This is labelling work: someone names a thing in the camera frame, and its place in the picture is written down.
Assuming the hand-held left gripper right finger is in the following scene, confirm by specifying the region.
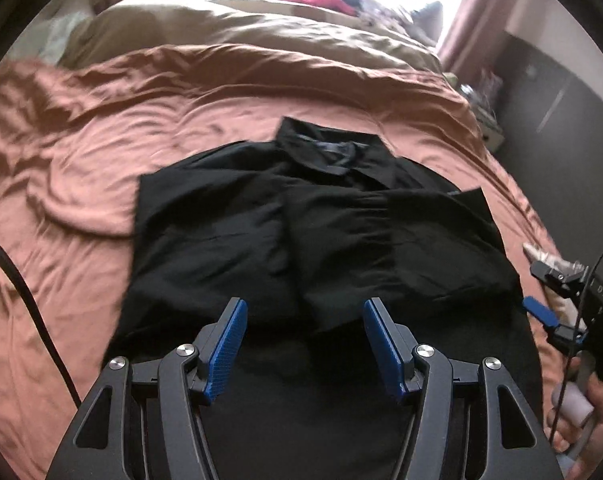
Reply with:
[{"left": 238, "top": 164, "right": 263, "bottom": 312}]
[{"left": 362, "top": 298, "right": 565, "bottom": 480}]

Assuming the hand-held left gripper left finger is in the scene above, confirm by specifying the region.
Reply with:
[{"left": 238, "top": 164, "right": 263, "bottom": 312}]
[{"left": 46, "top": 298, "right": 248, "bottom": 480}]

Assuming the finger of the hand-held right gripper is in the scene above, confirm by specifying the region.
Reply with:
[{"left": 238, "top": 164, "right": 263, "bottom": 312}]
[
  {"left": 530, "top": 260, "right": 589, "bottom": 302},
  {"left": 523, "top": 296, "right": 589, "bottom": 357}
]

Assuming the black collared shirt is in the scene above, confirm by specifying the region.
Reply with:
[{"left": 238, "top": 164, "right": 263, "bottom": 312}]
[{"left": 101, "top": 116, "right": 539, "bottom": 480}]

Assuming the person's right hand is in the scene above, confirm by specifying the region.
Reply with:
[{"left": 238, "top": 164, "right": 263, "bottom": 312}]
[{"left": 546, "top": 355, "right": 603, "bottom": 480}]

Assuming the dark wardrobe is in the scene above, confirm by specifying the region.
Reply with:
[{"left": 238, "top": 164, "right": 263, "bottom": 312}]
[{"left": 496, "top": 30, "right": 603, "bottom": 261}]

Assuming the brown bed blanket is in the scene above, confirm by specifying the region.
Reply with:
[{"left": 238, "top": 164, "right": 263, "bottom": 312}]
[{"left": 0, "top": 45, "right": 562, "bottom": 480}]

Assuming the grey pillow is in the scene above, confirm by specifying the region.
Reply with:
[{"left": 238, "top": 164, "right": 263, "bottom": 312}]
[{"left": 410, "top": 0, "right": 445, "bottom": 45}]

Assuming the beige duvet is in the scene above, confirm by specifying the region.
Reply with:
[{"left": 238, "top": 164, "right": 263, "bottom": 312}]
[{"left": 64, "top": 0, "right": 439, "bottom": 73}]

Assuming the pale green pillow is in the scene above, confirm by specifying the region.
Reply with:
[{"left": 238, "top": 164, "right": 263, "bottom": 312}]
[{"left": 11, "top": 0, "right": 97, "bottom": 66}]

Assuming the thin black cable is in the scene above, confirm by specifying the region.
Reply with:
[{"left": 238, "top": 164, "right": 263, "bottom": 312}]
[{"left": 546, "top": 244, "right": 603, "bottom": 441}]

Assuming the black strap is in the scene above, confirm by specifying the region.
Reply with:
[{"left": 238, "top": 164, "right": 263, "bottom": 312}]
[{"left": 0, "top": 227, "right": 82, "bottom": 408}]

